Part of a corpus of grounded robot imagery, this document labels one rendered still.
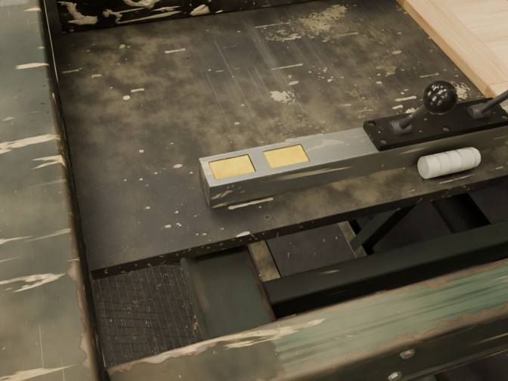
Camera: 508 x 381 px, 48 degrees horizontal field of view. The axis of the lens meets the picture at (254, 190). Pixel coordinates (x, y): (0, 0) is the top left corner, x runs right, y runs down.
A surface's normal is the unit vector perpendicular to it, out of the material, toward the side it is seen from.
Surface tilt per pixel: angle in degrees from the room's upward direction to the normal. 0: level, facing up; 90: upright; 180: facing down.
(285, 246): 0
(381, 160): 90
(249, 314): 58
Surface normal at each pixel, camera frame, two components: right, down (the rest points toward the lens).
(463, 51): 0.05, -0.67
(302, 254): -0.78, -0.19
